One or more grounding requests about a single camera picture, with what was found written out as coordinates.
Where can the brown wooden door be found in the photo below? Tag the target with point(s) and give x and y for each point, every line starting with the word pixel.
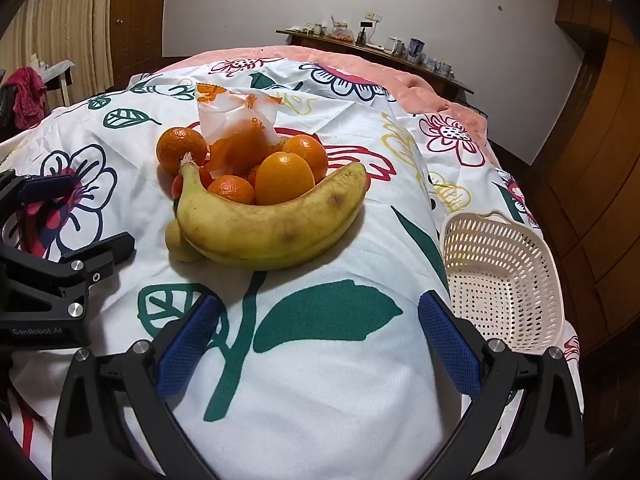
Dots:
pixel 140 15

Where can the clear jar with orange contents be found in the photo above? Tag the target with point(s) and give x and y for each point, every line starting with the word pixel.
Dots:
pixel 342 31

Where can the wooden headboard shelf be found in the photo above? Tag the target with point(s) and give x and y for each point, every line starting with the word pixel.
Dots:
pixel 380 57

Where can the white floral printed blanket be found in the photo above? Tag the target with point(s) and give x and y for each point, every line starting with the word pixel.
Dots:
pixel 325 360

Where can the red knitted cloth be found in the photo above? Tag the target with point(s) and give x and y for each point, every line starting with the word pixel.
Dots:
pixel 29 97

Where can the group of small figurines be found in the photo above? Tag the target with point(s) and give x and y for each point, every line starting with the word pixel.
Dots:
pixel 310 29

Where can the peach blanket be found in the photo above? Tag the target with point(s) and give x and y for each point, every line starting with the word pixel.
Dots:
pixel 430 92

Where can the row of patterned mugs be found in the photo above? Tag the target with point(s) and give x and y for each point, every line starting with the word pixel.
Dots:
pixel 440 68

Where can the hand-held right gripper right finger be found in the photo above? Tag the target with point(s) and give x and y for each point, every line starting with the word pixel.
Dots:
pixel 450 345

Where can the beige curtain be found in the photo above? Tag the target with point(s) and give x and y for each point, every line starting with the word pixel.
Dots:
pixel 60 15

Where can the small black stand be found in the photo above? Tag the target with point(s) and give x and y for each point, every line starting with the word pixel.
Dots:
pixel 363 33

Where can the brown wooden wardrobe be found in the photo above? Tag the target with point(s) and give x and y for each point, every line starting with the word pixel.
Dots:
pixel 600 160

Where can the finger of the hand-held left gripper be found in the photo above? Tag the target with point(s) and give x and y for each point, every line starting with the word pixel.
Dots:
pixel 100 255
pixel 47 185

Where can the large smooth orange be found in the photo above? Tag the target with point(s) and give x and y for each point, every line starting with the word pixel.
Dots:
pixel 284 178

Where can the tan kiwi fruit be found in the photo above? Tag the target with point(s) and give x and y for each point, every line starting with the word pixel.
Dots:
pixel 181 246

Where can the white jug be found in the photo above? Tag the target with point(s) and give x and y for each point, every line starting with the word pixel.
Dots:
pixel 395 46

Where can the cream perforated plastic basket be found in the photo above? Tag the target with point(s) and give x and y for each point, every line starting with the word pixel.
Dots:
pixel 500 285

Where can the white wall socket plate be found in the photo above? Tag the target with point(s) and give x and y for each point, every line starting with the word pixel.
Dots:
pixel 371 15

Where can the white rack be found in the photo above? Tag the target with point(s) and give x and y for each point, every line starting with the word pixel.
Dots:
pixel 57 72

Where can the small tangerine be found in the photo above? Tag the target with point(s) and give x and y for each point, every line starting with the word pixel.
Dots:
pixel 307 152
pixel 231 190
pixel 180 149

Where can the clear bag of orange pieces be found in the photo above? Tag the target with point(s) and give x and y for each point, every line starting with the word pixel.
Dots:
pixel 235 120

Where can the blue and white mug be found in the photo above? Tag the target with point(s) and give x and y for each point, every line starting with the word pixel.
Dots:
pixel 416 49

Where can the red tomato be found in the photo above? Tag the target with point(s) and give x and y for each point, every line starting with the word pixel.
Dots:
pixel 177 187

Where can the yellow banana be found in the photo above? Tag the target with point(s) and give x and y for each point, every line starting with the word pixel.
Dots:
pixel 270 235

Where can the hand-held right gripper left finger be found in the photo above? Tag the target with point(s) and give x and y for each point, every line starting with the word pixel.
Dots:
pixel 187 347

